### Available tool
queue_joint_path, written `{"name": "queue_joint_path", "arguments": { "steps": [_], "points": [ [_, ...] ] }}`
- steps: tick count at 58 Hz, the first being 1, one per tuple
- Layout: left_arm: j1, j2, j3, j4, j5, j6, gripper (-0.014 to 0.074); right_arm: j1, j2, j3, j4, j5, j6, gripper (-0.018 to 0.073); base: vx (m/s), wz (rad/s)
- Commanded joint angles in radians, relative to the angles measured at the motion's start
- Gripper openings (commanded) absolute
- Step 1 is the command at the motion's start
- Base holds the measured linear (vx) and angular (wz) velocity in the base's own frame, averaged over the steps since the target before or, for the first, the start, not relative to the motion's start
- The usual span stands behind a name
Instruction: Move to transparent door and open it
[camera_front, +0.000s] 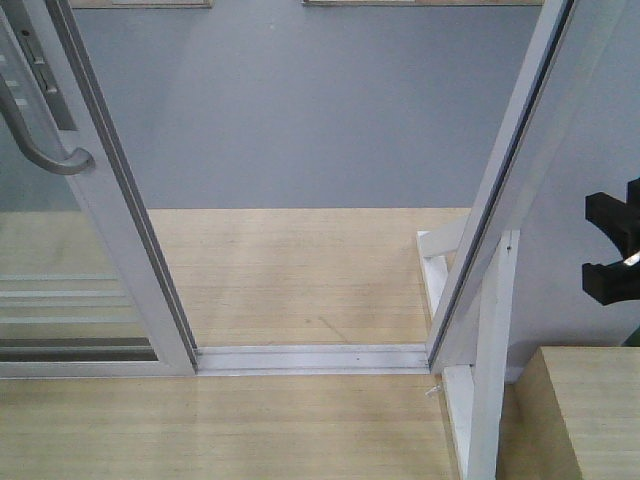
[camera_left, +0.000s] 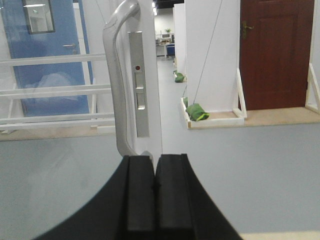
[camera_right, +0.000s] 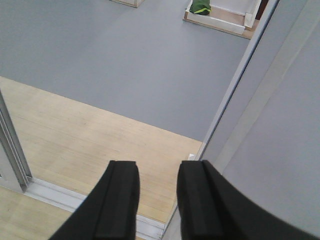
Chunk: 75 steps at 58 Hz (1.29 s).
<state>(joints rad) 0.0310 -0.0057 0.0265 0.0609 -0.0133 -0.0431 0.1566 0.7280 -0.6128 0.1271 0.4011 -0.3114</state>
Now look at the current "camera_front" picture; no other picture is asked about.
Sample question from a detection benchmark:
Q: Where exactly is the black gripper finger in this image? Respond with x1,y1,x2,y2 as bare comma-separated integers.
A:
585,179,639,259
582,261,639,305

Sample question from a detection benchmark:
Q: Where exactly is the white sliding glass door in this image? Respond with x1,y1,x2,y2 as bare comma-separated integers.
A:
1,1,197,379

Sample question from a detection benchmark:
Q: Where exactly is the silver door handle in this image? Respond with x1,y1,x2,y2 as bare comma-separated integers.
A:
0,74,95,176

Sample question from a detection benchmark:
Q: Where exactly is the aluminium floor door track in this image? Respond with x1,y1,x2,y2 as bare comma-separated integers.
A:
197,344,429,377

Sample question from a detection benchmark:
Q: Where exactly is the silver door lock plate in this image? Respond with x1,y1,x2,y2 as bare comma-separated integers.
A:
1,0,77,131

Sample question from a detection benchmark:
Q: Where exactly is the light wooden box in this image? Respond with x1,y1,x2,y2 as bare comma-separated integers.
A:
497,346,639,479

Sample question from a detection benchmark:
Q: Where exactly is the white wooden support brace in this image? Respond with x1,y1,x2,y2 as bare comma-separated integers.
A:
416,215,519,479

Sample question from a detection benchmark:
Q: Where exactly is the light wooden floor platform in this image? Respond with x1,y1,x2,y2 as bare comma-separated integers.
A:
1,208,463,479

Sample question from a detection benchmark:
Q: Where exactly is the white door frame post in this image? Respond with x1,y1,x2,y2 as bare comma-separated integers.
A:
424,0,624,375

